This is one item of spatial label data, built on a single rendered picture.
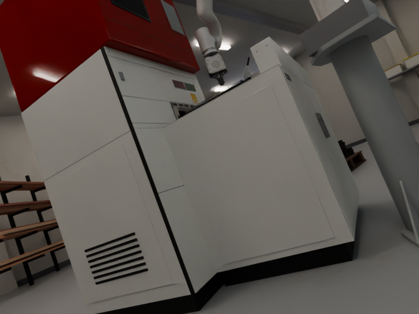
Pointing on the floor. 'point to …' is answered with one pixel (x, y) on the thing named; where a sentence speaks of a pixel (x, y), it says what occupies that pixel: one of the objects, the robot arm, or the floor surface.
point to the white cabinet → (267, 179)
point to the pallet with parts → (351, 156)
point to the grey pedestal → (378, 113)
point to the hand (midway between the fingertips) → (221, 81)
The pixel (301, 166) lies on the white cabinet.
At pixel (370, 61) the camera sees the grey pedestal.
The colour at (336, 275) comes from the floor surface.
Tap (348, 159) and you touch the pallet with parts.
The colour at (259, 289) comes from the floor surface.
